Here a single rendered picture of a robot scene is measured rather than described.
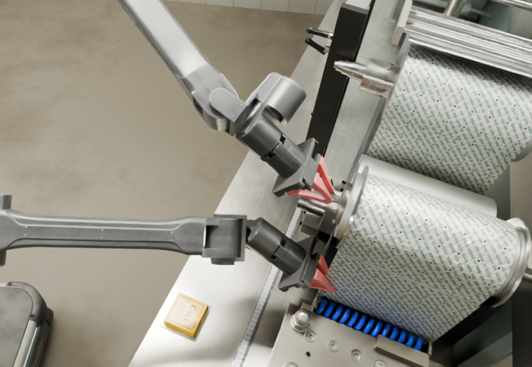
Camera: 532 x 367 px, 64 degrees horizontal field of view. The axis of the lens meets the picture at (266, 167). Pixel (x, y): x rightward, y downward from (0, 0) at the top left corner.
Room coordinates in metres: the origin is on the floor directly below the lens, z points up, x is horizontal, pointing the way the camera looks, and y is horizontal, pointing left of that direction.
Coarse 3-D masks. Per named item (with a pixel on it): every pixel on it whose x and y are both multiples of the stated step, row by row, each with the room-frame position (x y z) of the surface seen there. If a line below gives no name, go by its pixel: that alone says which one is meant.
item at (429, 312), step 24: (336, 264) 0.37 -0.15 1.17; (360, 264) 0.36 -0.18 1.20; (336, 288) 0.36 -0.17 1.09; (360, 288) 0.35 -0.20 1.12; (384, 288) 0.35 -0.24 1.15; (408, 288) 0.34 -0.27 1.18; (432, 288) 0.33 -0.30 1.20; (360, 312) 0.35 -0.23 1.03; (384, 312) 0.34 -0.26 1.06; (408, 312) 0.33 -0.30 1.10; (432, 312) 0.33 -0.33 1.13; (456, 312) 0.32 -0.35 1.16; (432, 336) 0.32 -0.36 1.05
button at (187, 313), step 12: (180, 300) 0.35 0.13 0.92; (192, 300) 0.36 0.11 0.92; (168, 312) 0.32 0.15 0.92; (180, 312) 0.33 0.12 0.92; (192, 312) 0.33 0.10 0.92; (204, 312) 0.34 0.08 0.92; (168, 324) 0.30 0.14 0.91; (180, 324) 0.30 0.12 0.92; (192, 324) 0.31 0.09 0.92; (192, 336) 0.29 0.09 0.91
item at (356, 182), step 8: (360, 176) 0.46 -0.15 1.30; (360, 184) 0.44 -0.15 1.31; (352, 192) 0.42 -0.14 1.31; (352, 200) 0.41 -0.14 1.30; (352, 208) 0.40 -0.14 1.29; (344, 216) 0.39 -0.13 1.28; (344, 224) 0.38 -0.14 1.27; (336, 232) 0.38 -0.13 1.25; (512, 264) 0.34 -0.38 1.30; (512, 272) 0.34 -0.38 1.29
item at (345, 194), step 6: (348, 186) 0.45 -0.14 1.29; (342, 192) 0.46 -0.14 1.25; (348, 192) 0.43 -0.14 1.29; (342, 198) 0.42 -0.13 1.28; (348, 198) 0.42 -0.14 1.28; (342, 204) 0.41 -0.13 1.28; (336, 210) 0.41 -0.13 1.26; (342, 210) 0.41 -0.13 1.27; (336, 216) 0.40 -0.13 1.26; (336, 222) 0.40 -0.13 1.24
